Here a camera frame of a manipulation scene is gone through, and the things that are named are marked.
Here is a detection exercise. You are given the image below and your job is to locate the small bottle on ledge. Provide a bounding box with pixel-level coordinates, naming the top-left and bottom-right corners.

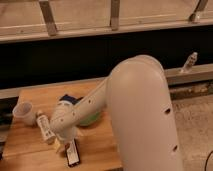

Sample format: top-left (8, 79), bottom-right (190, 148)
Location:
top-left (180, 52), bottom-right (198, 73)

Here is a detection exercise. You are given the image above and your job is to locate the metal window frame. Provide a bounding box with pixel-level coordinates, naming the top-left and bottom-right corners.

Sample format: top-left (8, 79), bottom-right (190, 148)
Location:
top-left (0, 0), bottom-right (213, 43)

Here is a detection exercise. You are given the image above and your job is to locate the green ceramic bowl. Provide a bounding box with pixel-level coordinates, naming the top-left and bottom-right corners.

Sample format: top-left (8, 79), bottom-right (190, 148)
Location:
top-left (79, 112), bottom-right (101, 127)

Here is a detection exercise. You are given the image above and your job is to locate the wooden table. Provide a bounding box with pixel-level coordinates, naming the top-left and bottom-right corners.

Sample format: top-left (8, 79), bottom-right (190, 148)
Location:
top-left (0, 82), bottom-right (121, 171)

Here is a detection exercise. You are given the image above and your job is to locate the blue flat object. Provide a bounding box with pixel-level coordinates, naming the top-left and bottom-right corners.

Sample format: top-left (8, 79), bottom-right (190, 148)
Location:
top-left (59, 94), bottom-right (83, 105)

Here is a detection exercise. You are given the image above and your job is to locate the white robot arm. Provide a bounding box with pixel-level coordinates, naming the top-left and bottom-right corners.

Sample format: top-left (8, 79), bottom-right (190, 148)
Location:
top-left (50, 55), bottom-right (184, 171)

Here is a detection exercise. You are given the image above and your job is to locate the white plastic bottle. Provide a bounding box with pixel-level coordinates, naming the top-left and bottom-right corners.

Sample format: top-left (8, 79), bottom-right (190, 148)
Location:
top-left (36, 110), bottom-right (56, 144)

